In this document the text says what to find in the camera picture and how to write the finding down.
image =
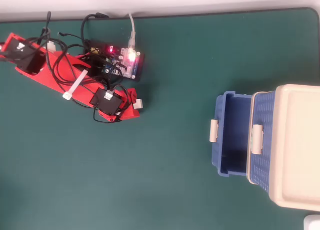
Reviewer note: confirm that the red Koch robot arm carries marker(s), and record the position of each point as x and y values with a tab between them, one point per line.
82	93

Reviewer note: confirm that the beige plastic drawer cabinet frame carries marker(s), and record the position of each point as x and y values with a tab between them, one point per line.
300	144

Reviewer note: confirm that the servo controller circuit board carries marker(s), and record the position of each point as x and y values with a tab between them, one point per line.
130	64

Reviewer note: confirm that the small white cube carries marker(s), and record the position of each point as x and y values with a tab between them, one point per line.
138	104

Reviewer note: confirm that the white box corner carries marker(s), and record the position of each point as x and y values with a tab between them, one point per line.
312	222

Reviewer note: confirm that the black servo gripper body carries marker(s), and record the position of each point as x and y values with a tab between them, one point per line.
105	103

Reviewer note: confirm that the blue woven-pattern drawer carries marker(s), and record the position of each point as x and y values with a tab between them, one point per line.
268	114
235	129

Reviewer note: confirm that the dark green table mat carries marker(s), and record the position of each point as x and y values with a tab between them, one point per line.
175	165

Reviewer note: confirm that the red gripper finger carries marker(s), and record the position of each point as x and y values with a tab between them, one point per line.
130	114
132	94

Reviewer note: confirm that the long white zip tie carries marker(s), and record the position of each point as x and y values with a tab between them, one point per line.
75	86

